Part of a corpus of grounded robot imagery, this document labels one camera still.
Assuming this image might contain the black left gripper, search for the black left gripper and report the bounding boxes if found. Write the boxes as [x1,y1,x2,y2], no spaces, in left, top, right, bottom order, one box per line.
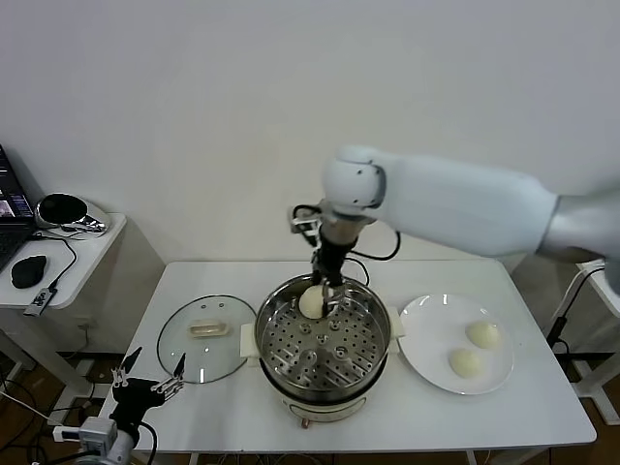
[109,345,188,427]

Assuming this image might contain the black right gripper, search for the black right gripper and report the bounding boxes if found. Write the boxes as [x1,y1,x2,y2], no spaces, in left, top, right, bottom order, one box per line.
[312,239,353,319]

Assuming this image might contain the white steamed baozi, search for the white steamed baozi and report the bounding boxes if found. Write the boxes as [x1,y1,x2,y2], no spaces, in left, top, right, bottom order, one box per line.
[449,349,481,378]
[466,322,501,350]
[297,285,326,320]

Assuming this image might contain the round glass pot lid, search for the round glass pot lid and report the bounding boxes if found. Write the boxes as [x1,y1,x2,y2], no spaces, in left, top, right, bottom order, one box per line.
[157,294,258,385]

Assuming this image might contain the stainless steel steamer basket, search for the stainless steel steamer basket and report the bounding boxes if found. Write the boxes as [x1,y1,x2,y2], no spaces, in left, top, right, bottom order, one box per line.
[255,273,392,391]

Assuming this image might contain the white round plate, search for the white round plate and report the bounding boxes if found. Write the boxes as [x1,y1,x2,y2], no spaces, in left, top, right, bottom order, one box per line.
[397,294,514,394]

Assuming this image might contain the white electric cooker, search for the white electric cooker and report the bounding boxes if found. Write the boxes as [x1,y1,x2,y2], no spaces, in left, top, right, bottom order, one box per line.
[240,309,406,430]

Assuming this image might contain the white side table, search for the white side table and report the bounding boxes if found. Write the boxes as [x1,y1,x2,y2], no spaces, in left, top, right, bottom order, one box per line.
[511,251,620,427]
[0,212,166,403]

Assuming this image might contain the grey USB hub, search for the grey USB hub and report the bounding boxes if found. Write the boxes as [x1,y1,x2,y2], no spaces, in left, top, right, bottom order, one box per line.
[23,285,60,319]

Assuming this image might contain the black computer mouse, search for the black computer mouse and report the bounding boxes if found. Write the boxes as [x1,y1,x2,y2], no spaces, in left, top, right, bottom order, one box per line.
[11,255,49,291]

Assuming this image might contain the shiny chrome headset device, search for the shiny chrome headset device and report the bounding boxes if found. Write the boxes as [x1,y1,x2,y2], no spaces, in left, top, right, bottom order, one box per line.
[36,193,109,237]

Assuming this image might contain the black open laptop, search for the black open laptop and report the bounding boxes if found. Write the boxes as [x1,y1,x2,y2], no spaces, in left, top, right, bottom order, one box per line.
[0,143,39,272]

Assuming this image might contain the black cooker power cable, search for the black cooker power cable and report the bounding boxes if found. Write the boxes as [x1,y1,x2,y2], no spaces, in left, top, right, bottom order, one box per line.
[347,258,372,288]

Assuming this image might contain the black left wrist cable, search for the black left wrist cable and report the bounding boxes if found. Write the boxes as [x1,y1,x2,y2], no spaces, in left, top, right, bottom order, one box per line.
[135,419,159,455]

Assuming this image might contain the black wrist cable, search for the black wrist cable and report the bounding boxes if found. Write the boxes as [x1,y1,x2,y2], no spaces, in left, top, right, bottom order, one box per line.
[293,202,403,272]
[135,419,159,455]

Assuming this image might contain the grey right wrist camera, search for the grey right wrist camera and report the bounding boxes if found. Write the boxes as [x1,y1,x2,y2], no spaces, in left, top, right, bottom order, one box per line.
[290,206,325,238]

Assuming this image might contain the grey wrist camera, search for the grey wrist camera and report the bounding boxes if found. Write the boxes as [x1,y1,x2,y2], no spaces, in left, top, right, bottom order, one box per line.
[290,206,325,238]
[78,418,117,451]

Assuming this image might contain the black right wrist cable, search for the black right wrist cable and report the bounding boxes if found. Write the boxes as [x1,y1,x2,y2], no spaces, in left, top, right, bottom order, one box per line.
[293,202,403,272]

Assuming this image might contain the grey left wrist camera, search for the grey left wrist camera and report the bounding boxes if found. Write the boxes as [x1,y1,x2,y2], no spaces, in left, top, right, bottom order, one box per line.
[78,418,117,451]

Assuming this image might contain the white camera cable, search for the white camera cable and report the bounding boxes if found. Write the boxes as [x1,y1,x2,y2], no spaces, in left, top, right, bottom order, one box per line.
[0,389,79,441]

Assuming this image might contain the black floor cables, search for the black floor cables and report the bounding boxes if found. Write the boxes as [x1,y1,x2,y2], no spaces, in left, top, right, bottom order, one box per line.
[0,377,98,465]

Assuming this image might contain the black USB hub cable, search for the black USB hub cable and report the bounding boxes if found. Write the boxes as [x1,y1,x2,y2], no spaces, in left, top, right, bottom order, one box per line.
[31,231,78,292]

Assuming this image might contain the black cable with adapter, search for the black cable with adapter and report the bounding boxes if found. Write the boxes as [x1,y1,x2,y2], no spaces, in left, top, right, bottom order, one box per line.
[545,265,606,357]

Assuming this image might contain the white laptop cable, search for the white laptop cable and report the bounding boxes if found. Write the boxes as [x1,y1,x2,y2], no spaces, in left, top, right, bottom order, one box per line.
[551,263,606,335]

